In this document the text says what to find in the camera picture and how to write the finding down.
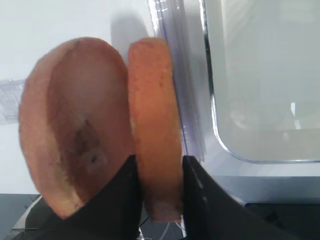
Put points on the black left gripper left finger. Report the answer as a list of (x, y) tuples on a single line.
[(113, 214)]

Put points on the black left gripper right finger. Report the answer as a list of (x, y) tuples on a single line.
[(209, 213)]

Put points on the round toasted bread slice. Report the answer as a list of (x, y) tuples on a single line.
[(155, 125)]

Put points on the front bread slice in rack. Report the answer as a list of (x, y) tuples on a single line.
[(74, 126)]

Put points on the white rectangular tray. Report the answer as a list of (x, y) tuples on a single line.
[(265, 71)]

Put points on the right clear acrylic rack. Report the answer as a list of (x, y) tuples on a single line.
[(182, 23)]

